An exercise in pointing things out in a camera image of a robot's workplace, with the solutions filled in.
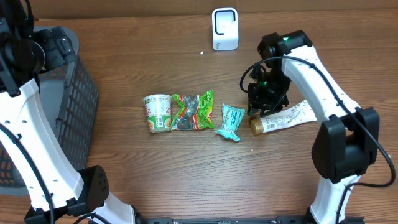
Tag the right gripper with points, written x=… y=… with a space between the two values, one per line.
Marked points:
x=258 y=100

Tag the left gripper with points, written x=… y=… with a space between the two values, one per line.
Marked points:
x=59 y=47

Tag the teal snack packet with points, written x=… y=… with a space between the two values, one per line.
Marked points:
x=232 y=118

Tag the white conditioner tube gold cap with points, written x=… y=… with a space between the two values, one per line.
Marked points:
x=296 y=115

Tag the green snack bag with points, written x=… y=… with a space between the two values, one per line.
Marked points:
x=195 y=112

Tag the instant noodle cup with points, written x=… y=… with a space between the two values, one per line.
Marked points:
x=158 y=109

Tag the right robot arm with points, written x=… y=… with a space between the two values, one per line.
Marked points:
x=344 y=147

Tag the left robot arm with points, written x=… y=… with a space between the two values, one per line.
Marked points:
x=55 y=187

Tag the white barcode scanner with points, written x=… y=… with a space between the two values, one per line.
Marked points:
x=225 y=32

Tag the grey plastic shopping basket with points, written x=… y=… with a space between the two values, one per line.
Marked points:
x=70 y=99

